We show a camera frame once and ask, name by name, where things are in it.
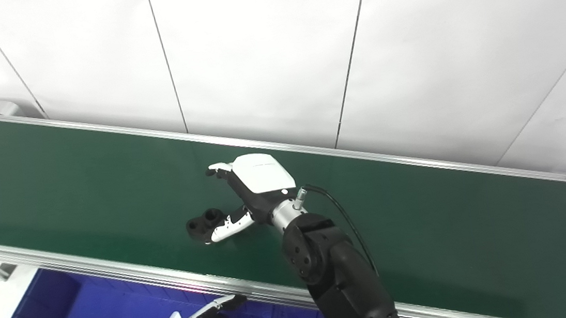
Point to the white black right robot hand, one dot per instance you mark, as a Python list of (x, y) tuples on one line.
[(261, 174)]

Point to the black plastic part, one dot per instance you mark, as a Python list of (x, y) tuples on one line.
[(198, 227)]

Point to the green conveyor belt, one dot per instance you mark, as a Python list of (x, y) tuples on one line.
[(117, 272), (110, 196)]

